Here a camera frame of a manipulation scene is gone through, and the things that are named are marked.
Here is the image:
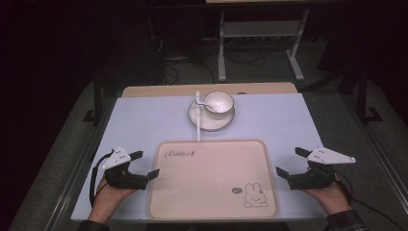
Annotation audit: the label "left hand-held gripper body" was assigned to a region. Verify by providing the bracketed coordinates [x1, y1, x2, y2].
[101, 146, 150, 191]

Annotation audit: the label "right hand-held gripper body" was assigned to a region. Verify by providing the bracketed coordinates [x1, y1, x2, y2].
[287, 146, 356, 191]

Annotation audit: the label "person's right hand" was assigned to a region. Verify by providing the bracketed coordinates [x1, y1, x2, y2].
[301, 179, 352, 216]

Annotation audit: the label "person's left hand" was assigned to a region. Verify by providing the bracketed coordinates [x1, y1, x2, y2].
[88, 177, 138, 224]

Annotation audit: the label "beige tray with rabbit print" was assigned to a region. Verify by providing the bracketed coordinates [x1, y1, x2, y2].
[146, 139, 280, 220]

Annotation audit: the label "black metal stand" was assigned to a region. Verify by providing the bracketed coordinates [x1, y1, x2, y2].
[82, 71, 104, 124]
[356, 68, 385, 125]

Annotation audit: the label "white chopsticks pair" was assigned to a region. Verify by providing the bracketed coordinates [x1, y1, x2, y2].
[194, 90, 202, 142]

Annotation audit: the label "white plate with dark rim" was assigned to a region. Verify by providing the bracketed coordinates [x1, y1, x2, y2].
[187, 97, 236, 132]

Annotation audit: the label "wooden table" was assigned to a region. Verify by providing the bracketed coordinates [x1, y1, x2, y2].
[120, 82, 298, 98]

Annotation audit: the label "white spoon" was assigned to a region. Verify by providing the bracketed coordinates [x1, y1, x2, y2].
[195, 98, 222, 112]

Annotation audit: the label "white bowl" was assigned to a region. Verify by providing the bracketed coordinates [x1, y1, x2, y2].
[203, 90, 236, 116]

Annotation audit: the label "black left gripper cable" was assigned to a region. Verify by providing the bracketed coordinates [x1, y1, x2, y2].
[89, 149, 115, 207]

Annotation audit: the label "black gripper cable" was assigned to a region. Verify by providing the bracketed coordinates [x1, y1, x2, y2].
[89, 149, 115, 207]
[333, 172, 408, 231]

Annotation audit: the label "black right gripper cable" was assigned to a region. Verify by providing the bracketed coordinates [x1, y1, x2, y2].
[333, 172, 408, 231]

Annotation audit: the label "black floor cables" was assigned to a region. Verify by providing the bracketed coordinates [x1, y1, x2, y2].
[150, 35, 268, 85]

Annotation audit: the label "white metal table frame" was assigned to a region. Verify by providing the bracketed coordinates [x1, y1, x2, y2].
[217, 9, 311, 83]

